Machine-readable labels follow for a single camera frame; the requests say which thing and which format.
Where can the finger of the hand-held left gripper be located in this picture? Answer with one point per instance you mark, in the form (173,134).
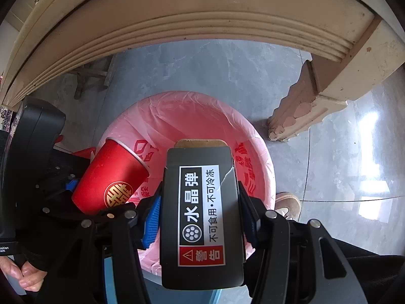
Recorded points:
(72,185)
(63,212)

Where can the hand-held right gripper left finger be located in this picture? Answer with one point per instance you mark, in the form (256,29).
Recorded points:
(152,224)

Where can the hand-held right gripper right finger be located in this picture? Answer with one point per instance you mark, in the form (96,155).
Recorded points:
(250,224)

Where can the red paper cup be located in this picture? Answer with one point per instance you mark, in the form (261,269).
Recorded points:
(107,177)

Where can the black box with white label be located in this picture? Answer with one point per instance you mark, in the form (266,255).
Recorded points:
(202,209)

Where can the bin with pink bag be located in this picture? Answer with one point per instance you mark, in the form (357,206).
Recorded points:
(196,117)

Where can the person's left hand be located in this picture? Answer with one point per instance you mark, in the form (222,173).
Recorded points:
(22,274)

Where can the floral patterned cloth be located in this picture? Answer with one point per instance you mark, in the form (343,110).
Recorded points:
(5,117)

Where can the beige shoe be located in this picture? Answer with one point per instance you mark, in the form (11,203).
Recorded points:
(288,205)

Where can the wooden stool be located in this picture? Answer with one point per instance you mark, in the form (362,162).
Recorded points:
(91,74)

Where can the person's black trousers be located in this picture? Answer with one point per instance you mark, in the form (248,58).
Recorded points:
(376,272)

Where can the cream dining table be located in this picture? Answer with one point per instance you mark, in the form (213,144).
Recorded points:
(221,6)

